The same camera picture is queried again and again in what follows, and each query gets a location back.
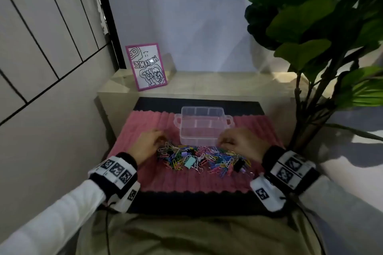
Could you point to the pile of colourful paper clips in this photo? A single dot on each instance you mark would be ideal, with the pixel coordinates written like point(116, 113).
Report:
point(209, 160)

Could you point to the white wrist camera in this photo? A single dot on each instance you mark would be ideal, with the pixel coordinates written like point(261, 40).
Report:
point(130, 196)
point(266, 193)

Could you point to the transparent storage box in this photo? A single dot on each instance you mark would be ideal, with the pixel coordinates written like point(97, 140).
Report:
point(203, 132)

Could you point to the beige wooden shelf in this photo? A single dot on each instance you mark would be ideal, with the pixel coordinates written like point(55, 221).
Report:
point(227, 84)

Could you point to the person's left forearm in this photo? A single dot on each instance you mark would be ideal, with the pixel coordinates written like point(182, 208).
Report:
point(54, 219)

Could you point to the black left wristband with markers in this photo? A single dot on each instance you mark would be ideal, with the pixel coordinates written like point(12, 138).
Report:
point(115, 171)

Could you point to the black right wristband with markers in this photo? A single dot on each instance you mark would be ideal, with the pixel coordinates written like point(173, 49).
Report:
point(290, 171)

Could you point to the person's right hand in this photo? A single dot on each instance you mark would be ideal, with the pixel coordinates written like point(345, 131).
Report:
point(244, 142)

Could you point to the black wristband with markers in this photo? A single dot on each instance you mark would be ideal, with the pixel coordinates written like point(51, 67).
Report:
point(290, 171)
point(115, 171)

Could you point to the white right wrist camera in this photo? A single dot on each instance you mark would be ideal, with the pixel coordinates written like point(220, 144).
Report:
point(266, 193)

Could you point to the green leafy plant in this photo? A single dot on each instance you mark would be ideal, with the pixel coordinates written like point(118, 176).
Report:
point(311, 18)

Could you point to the person's left hand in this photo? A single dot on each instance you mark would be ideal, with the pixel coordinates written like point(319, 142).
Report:
point(146, 145)

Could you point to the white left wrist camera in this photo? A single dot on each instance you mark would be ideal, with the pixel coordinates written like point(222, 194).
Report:
point(130, 196)

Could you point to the person's olive trousers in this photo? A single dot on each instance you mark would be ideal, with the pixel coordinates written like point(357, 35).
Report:
point(194, 237)

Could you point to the person's right forearm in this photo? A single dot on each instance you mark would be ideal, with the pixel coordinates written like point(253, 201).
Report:
point(344, 219)

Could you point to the pink framed drawing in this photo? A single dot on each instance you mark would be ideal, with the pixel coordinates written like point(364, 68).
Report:
point(146, 66)

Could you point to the mint green binder clip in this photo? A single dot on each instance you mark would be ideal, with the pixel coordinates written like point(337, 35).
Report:
point(189, 162)

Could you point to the pink ribbed mat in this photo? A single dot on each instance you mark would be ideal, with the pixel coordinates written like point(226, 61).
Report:
point(185, 181)

